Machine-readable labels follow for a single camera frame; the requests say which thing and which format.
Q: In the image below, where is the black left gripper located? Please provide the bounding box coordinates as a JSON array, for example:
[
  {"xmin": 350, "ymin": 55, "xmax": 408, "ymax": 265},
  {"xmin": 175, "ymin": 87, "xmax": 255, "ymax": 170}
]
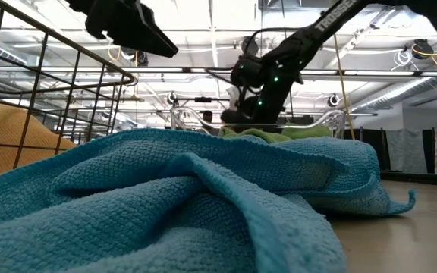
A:
[{"xmin": 66, "ymin": 0, "xmax": 180, "ymax": 58}]

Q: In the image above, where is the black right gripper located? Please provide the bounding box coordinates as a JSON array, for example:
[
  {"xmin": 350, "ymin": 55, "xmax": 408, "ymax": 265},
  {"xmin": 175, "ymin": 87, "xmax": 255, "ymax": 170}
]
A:
[{"xmin": 220, "ymin": 94, "xmax": 280, "ymax": 125}]

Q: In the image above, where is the green microfiber towel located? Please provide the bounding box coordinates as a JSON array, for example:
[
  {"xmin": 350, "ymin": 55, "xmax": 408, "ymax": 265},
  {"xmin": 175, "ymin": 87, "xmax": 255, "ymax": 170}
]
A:
[
  {"xmin": 218, "ymin": 127, "xmax": 282, "ymax": 145},
  {"xmin": 281, "ymin": 124, "xmax": 333, "ymax": 140}
]

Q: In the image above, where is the blue microfiber towel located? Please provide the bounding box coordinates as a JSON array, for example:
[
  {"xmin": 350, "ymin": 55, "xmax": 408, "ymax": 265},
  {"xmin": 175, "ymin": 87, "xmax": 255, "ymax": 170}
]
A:
[{"xmin": 0, "ymin": 127, "xmax": 417, "ymax": 273}]

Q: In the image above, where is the orange microfiber towel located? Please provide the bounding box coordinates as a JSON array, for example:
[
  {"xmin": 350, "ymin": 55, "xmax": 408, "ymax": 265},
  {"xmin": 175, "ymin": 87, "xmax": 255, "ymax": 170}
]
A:
[{"xmin": 0, "ymin": 101, "xmax": 78, "ymax": 186}]

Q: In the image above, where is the clear plastic bin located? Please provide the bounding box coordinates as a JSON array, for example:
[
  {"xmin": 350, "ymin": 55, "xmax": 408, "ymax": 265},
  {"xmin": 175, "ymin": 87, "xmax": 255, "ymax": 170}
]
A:
[{"xmin": 168, "ymin": 105, "xmax": 347, "ymax": 140}]

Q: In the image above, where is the black room partition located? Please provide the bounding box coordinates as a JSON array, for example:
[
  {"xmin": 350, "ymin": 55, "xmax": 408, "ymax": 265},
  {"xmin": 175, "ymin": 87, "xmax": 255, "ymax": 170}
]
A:
[{"xmin": 342, "ymin": 127, "xmax": 437, "ymax": 174}]

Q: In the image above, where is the grey hanging sheet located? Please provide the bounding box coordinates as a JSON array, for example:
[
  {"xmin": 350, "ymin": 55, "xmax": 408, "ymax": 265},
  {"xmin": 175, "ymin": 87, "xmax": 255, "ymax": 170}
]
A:
[{"xmin": 385, "ymin": 128, "xmax": 426, "ymax": 171}]

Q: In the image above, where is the black ceiling cable reel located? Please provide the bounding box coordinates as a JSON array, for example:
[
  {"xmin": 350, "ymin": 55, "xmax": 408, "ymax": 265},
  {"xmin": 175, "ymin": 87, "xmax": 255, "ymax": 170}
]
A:
[
  {"xmin": 240, "ymin": 36, "xmax": 260, "ymax": 57},
  {"xmin": 121, "ymin": 45, "xmax": 150, "ymax": 67},
  {"xmin": 411, "ymin": 37, "xmax": 435, "ymax": 61}
]

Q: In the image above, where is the bronze wire basket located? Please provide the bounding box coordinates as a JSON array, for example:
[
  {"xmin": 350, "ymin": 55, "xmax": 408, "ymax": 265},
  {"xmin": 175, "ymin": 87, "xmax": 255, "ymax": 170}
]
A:
[{"xmin": 0, "ymin": 0, "xmax": 138, "ymax": 171}]

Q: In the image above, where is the yellow hanging cable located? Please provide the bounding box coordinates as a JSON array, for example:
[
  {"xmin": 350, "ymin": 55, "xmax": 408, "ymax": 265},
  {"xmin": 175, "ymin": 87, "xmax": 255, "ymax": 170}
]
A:
[{"xmin": 333, "ymin": 33, "xmax": 356, "ymax": 140}]

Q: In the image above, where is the long ceiling light rail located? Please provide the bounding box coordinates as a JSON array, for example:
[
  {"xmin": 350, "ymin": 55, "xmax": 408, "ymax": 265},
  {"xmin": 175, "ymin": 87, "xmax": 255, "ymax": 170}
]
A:
[{"xmin": 0, "ymin": 66, "xmax": 437, "ymax": 77}]

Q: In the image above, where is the silver ventilation duct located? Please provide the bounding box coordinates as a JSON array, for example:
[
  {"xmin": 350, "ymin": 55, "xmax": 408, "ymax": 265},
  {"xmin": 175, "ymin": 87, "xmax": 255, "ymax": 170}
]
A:
[{"xmin": 351, "ymin": 60, "xmax": 437, "ymax": 111}]

